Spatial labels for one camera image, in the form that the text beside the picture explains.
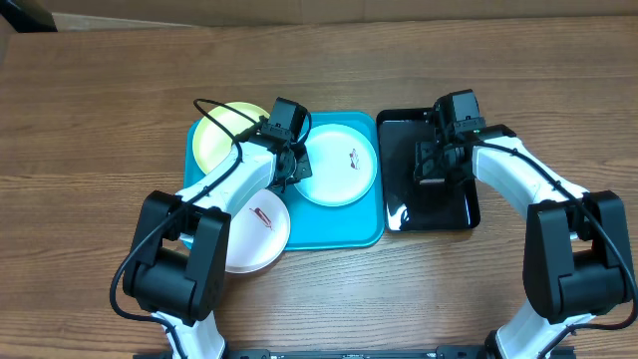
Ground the teal plastic serving tray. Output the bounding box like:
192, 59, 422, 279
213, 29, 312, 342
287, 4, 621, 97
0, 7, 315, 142
183, 112, 385, 251

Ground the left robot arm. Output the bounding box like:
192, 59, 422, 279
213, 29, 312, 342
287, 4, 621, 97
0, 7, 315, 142
110, 142, 312, 358

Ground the green scrubbing sponge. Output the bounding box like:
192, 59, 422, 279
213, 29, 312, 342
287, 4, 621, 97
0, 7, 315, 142
418, 178, 446, 185

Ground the yellow-green round plate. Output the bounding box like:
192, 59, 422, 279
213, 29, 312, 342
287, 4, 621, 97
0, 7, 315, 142
191, 102, 269, 175

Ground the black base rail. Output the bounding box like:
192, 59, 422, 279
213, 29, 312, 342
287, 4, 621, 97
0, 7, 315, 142
222, 345, 494, 359

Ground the dark object top-left corner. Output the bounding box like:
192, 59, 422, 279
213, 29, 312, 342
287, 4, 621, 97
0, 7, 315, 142
1, 0, 58, 33

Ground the black rectangular tray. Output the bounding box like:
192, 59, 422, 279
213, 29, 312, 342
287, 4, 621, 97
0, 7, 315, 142
376, 108, 480, 232

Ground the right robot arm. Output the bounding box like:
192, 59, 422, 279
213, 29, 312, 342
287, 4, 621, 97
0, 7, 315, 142
414, 120, 637, 358

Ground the white pink round plate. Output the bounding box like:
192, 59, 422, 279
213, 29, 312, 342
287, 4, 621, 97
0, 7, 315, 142
225, 189, 291, 274

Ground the light blue round plate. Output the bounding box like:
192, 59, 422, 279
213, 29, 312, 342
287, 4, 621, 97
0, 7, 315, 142
295, 124, 378, 206

